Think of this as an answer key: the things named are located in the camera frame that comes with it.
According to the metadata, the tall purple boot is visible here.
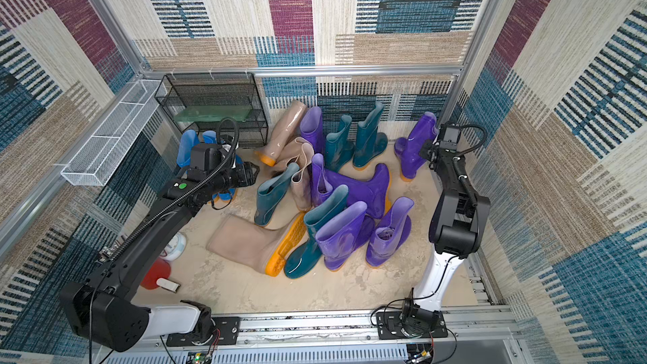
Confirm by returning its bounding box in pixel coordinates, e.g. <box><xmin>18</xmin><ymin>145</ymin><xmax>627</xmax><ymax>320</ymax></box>
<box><xmin>394</xmin><ymin>111</ymin><xmax>438</xmax><ymax>181</ymax></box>
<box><xmin>311</xmin><ymin>153</ymin><xmax>391</xmax><ymax>219</ymax></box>

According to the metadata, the short purple boot front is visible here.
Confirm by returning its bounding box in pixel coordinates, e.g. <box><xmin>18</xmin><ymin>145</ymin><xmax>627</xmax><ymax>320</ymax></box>
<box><xmin>315</xmin><ymin>201</ymin><xmax>375</xmax><ymax>271</ymax></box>

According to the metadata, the green tray on shelf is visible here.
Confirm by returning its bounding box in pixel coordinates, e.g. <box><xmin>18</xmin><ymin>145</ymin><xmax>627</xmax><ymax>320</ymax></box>
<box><xmin>174</xmin><ymin>105</ymin><xmax>253</xmax><ymax>122</ymax></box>

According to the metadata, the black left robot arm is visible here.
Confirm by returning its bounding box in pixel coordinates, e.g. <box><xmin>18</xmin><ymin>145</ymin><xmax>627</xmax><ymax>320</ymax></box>
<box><xmin>60</xmin><ymin>143</ymin><xmax>259</xmax><ymax>352</ymax></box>

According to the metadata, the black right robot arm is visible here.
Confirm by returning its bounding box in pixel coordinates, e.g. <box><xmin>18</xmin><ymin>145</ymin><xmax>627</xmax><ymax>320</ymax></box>
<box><xmin>404</xmin><ymin>124</ymin><xmax>490</xmax><ymax>312</ymax></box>

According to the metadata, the beige boot middle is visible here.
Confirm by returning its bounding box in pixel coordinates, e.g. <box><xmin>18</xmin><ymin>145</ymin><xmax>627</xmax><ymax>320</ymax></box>
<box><xmin>270</xmin><ymin>136</ymin><xmax>314</xmax><ymax>212</ymax></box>

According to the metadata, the black wire mesh shelf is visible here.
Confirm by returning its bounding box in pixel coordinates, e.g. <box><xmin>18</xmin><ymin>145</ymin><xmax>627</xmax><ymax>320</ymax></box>
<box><xmin>155</xmin><ymin>72</ymin><xmax>269</xmax><ymax>148</ymax></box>

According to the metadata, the purple boot at back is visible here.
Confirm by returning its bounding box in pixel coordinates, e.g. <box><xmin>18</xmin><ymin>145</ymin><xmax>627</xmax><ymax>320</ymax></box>
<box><xmin>299</xmin><ymin>106</ymin><xmax>325</xmax><ymax>153</ymax></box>

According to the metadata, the beige boot lying front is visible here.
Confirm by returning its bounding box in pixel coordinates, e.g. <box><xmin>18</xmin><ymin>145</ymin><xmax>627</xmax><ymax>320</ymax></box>
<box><xmin>206</xmin><ymin>212</ymin><xmax>307</xmax><ymax>277</ymax></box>

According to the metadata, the short purple boot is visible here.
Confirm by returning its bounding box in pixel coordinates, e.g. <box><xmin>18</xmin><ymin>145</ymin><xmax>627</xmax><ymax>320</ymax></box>
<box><xmin>315</xmin><ymin>201</ymin><xmax>375</xmax><ymax>271</ymax></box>
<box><xmin>366</xmin><ymin>196</ymin><xmax>414</xmax><ymax>267</ymax></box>

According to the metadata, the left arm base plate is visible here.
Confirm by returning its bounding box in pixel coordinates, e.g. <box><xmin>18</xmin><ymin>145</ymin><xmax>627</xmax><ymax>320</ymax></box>
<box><xmin>165</xmin><ymin>317</ymin><xmax>241</xmax><ymax>347</ymax></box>

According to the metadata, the white wire mesh basket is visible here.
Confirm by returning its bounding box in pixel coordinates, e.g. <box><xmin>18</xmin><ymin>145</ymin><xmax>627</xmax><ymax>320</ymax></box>
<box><xmin>61</xmin><ymin>79</ymin><xmax>160</xmax><ymax>186</ymax></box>

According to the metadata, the beige boot leaning at back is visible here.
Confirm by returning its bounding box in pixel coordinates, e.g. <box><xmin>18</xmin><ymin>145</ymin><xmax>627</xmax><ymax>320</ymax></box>
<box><xmin>256</xmin><ymin>100</ymin><xmax>308</xmax><ymax>167</ymax></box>

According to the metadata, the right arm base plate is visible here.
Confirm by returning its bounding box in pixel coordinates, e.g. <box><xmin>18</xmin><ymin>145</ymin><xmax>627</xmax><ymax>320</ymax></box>
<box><xmin>374</xmin><ymin>309</ymin><xmax>449</xmax><ymax>340</ymax></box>

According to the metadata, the aluminium front rail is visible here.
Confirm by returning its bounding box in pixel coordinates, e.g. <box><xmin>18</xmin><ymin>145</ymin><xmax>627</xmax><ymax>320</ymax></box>
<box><xmin>95</xmin><ymin>305</ymin><xmax>532</xmax><ymax>363</ymax></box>

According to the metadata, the blue rain boot upright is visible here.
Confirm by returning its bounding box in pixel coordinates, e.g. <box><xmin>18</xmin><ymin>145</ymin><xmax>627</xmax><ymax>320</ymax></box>
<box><xmin>176</xmin><ymin>129</ymin><xmax>200</xmax><ymax>168</ymax></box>

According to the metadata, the teal boot front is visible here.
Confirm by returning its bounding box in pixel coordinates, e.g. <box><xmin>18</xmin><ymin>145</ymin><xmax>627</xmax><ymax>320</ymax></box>
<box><xmin>284</xmin><ymin>185</ymin><xmax>349</xmax><ymax>279</ymax></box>

